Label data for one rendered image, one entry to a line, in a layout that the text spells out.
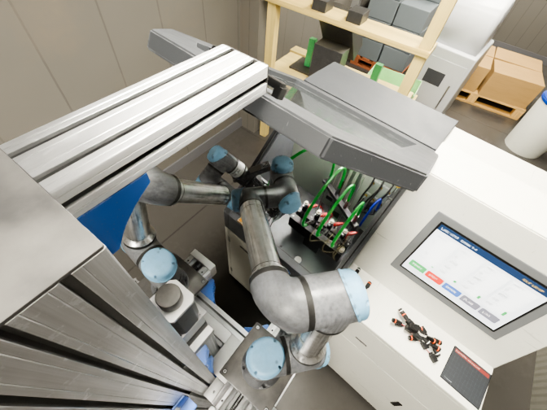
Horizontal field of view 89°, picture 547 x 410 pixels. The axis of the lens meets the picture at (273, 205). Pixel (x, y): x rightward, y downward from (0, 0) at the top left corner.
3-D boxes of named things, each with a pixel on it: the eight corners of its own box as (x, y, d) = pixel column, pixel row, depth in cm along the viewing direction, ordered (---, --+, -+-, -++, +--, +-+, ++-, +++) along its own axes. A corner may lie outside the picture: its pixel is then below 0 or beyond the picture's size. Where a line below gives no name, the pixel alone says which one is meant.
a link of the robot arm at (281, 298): (255, 353, 58) (231, 207, 95) (305, 342, 60) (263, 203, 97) (255, 324, 51) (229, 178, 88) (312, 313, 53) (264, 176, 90)
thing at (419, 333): (386, 325, 123) (391, 322, 118) (396, 307, 128) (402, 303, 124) (435, 365, 115) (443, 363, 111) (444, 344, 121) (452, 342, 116)
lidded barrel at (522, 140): (542, 167, 350) (597, 124, 296) (496, 147, 366) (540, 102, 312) (546, 146, 378) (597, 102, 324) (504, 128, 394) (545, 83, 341)
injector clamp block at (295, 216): (286, 230, 165) (289, 215, 152) (296, 220, 170) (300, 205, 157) (333, 268, 153) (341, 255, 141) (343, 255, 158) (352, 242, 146)
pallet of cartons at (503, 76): (417, 85, 443) (435, 52, 402) (436, 61, 498) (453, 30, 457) (515, 124, 401) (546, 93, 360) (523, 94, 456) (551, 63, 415)
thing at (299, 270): (229, 229, 166) (228, 214, 153) (234, 224, 168) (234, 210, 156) (312, 301, 146) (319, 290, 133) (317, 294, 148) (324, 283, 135)
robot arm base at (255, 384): (264, 399, 98) (267, 399, 90) (232, 369, 103) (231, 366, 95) (289, 361, 106) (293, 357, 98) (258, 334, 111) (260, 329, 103)
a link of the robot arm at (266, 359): (243, 346, 99) (243, 338, 88) (280, 338, 101) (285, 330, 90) (248, 386, 92) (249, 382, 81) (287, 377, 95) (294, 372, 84)
